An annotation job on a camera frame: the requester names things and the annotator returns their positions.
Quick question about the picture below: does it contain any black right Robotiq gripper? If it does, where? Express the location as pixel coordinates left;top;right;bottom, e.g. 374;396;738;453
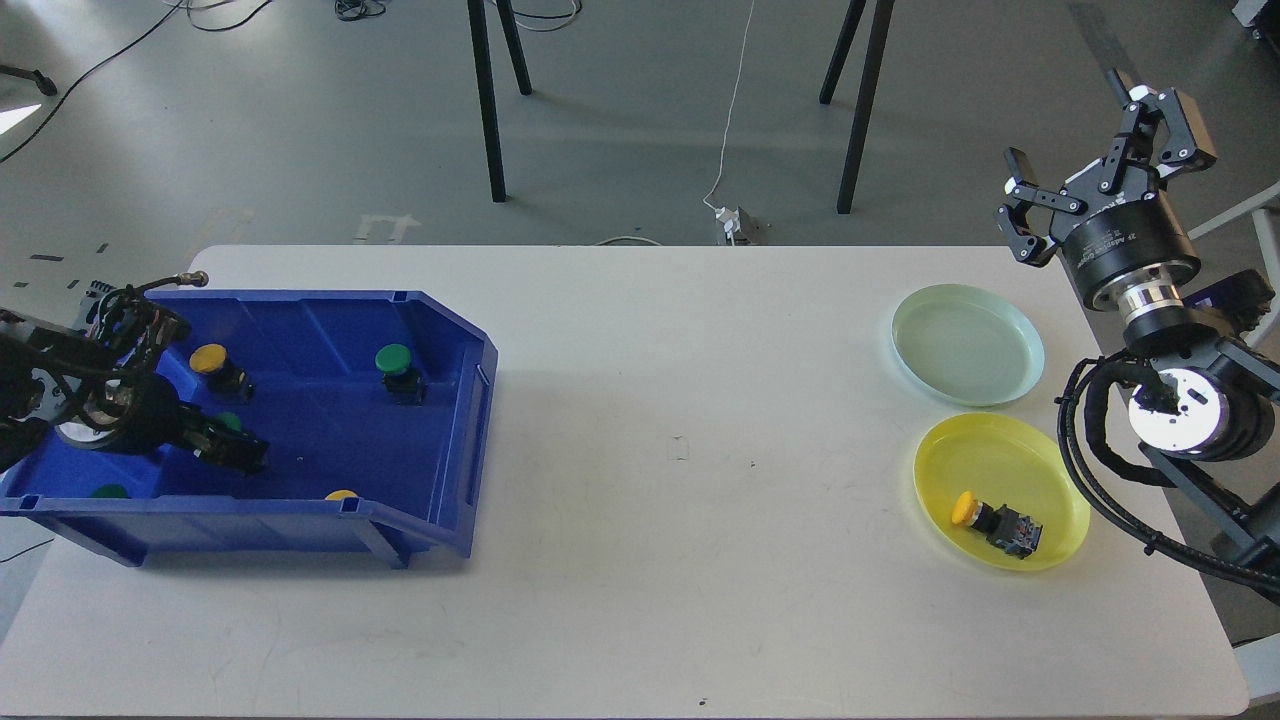
995;68;1219;311

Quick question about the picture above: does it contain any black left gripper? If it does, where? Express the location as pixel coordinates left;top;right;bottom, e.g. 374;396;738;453
55;380;270;475

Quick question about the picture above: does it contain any green push button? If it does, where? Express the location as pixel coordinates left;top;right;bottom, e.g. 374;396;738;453
374;343;428;405
210;413;269;475

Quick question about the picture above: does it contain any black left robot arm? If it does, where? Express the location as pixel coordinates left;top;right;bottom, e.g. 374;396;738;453
1;272;268;474

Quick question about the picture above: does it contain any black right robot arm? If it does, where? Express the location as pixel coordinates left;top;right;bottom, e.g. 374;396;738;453
995;68;1277;602

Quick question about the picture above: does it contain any yellow push button back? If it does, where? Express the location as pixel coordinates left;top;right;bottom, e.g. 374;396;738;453
188;343;255;404

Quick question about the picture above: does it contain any green push button front corner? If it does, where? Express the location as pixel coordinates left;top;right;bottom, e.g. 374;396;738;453
90;483;131;498

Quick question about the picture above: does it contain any pale green plate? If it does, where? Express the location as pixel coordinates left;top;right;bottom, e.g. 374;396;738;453
890;284;1046;407

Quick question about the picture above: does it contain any yellow plate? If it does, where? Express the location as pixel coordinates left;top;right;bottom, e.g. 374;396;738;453
911;413;1091;571

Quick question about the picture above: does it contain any blue plastic bin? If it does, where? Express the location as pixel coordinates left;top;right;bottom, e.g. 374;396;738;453
3;290;498;568

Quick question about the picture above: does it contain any black stand leg right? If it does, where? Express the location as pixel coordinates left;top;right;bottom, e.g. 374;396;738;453
819;1;896;215

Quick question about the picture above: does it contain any black stand leg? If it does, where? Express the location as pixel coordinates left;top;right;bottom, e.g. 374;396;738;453
465;1;532;204
819;1;896;215

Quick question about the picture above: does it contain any white power adapter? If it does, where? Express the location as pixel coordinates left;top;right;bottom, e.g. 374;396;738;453
714;206;764;247

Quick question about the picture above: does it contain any black stand leg left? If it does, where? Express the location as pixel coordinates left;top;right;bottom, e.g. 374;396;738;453
465;1;532;204

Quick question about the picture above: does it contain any white power cable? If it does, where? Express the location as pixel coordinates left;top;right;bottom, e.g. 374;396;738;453
701;0;756;213

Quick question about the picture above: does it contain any black floor cable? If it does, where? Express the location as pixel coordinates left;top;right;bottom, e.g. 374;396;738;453
0;0;271;167

